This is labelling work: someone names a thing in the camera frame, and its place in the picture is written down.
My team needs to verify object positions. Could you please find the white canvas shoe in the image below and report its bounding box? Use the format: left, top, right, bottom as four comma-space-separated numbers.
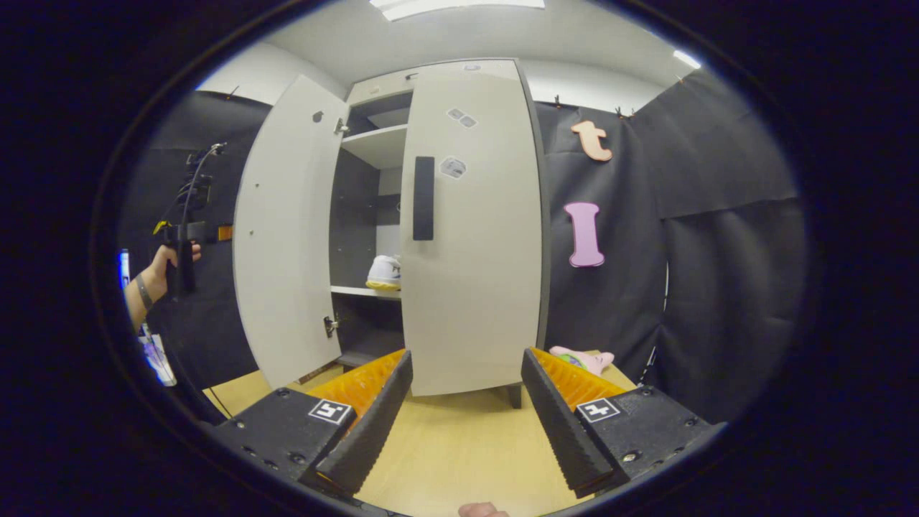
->
365, 255, 402, 292

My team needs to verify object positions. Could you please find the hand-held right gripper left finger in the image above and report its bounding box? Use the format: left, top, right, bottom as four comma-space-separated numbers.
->
212, 349, 415, 498

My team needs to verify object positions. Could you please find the black backdrop cloth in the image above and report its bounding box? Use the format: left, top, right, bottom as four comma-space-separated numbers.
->
118, 90, 274, 392
535, 68, 808, 424

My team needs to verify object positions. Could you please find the black cable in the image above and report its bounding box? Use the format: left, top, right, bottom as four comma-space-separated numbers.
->
181, 142, 228, 225

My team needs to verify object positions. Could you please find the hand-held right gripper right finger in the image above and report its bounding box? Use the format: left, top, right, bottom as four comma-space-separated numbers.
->
521, 348, 726, 500

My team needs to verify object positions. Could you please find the black door handle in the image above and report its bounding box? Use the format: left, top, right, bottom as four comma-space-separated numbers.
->
413, 157, 436, 241

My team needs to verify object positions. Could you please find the pink plush toy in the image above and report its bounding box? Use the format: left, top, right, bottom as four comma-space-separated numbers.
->
549, 346, 615, 376

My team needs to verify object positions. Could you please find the white shoe cabinet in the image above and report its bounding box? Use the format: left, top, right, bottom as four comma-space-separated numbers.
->
233, 57, 552, 410

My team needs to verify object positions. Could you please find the white printed sheet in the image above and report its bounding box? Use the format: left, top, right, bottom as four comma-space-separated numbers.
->
140, 323, 178, 388

